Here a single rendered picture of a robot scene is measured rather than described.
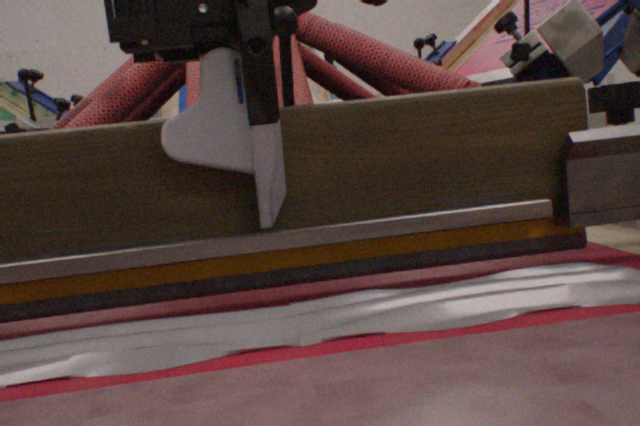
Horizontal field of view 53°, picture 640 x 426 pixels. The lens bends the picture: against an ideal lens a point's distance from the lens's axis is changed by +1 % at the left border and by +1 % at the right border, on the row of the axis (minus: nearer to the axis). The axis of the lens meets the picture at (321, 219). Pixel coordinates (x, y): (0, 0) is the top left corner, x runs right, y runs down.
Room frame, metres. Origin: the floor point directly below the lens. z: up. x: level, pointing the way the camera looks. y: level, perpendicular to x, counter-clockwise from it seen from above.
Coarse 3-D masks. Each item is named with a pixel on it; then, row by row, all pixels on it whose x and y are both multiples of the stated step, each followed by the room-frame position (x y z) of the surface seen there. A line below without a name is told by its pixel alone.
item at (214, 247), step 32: (320, 224) 0.34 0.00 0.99; (352, 224) 0.34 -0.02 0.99; (384, 224) 0.34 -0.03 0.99; (416, 224) 0.34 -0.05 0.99; (448, 224) 0.34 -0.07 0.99; (480, 224) 0.34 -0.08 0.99; (64, 256) 0.33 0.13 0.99; (96, 256) 0.32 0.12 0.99; (128, 256) 0.32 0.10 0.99; (160, 256) 0.33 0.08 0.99; (192, 256) 0.33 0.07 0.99; (224, 256) 0.33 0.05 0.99
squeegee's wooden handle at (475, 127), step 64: (64, 128) 0.34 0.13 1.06; (128, 128) 0.34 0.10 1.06; (320, 128) 0.35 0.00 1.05; (384, 128) 0.35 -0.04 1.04; (448, 128) 0.35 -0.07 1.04; (512, 128) 0.36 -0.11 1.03; (576, 128) 0.36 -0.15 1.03; (0, 192) 0.33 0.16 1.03; (64, 192) 0.33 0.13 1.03; (128, 192) 0.34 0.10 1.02; (192, 192) 0.34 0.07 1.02; (320, 192) 0.35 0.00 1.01; (384, 192) 0.35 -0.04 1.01; (448, 192) 0.35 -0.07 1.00; (512, 192) 0.36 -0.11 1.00; (0, 256) 0.33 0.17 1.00
